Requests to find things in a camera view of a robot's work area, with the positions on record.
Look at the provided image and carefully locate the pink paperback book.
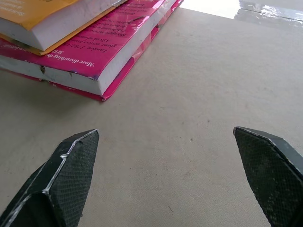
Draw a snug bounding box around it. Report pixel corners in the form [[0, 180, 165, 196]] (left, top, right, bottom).
[[0, 0, 185, 102]]

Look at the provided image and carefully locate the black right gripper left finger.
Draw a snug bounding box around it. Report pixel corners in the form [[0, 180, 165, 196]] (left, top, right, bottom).
[[0, 129, 100, 227]]

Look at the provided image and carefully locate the yellow paperback book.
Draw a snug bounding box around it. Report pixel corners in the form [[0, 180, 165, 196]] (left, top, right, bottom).
[[0, 0, 133, 56]]

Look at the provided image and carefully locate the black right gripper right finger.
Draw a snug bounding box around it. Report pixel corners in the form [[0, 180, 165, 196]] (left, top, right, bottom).
[[232, 126, 303, 227]]

